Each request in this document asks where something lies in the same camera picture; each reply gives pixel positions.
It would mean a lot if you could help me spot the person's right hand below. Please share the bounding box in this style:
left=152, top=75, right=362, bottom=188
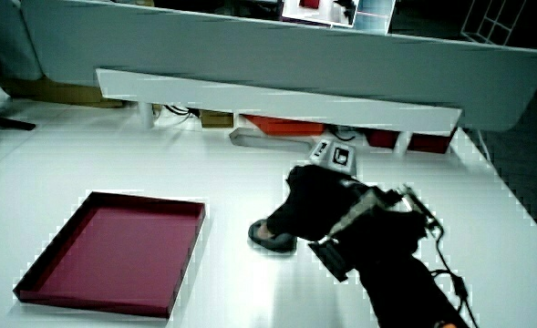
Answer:
left=257, top=138, right=433, bottom=283

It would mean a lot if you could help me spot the grey computer mouse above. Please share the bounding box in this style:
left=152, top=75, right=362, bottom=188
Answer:
left=248, top=219, right=298, bottom=254

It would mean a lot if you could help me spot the person's right forearm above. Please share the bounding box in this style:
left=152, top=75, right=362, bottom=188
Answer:
left=347, top=218, right=472, bottom=328

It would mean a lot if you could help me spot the large grey desk partition panel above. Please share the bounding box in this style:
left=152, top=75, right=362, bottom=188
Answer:
left=19, top=0, right=537, bottom=133

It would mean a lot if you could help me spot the white desk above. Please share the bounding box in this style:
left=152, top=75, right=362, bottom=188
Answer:
left=0, top=97, right=537, bottom=328

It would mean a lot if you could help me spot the orange box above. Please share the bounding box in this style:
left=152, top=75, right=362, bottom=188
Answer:
left=242, top=114, right=326, bottom=138

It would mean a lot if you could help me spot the small red box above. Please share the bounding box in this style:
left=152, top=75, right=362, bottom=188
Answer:
left=365, top=128, right=400, bottom=149

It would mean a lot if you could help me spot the grey flat stand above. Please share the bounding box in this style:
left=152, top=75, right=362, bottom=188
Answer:
left=228, top=127, right=315, bottom=152

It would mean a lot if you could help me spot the white monitor riser shelf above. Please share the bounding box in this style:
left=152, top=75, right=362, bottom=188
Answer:
left=95, top=67, right=463, bottom=156

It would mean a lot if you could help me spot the wide red box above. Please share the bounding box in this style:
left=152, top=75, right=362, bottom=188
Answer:
left=407, top=128, right=457, bottom=155

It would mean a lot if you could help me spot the brown cardboard box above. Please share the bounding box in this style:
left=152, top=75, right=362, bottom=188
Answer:
left=199, top=109, right=234, bottom=129

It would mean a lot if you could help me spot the computer monitor screen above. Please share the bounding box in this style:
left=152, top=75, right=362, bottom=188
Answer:
left=280, top=0, right=398, bottom=35

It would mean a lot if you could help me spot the maroon flat tray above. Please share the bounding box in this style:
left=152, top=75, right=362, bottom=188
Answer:
left=12, top=190, right=207, bottom=320

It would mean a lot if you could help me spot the flat brown cardboard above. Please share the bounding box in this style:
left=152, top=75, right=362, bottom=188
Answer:
left=1, top=76, right=124, bottom=109

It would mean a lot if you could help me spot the small grey partition panel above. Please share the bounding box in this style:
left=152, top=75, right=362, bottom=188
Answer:
left=0, top=0, right=45, bottom=82

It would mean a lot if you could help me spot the black looped cable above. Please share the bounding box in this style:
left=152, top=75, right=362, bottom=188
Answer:
left=327, top=125, right=357, bottom=142

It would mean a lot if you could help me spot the black cable on forearm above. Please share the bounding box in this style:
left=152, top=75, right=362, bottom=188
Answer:
left=429, top=225, right=480, bottom=328

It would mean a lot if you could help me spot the black cable under shelf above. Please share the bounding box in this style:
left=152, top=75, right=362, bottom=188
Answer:
left=163, top=104, right=201, bottom=118

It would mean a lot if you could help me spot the white wire rack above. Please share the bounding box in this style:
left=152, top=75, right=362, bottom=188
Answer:
left=460, top=0, right=530, bottom=47

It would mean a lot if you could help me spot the black strap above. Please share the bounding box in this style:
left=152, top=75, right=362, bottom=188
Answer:
left=0, top=97, right=37, bottom=132

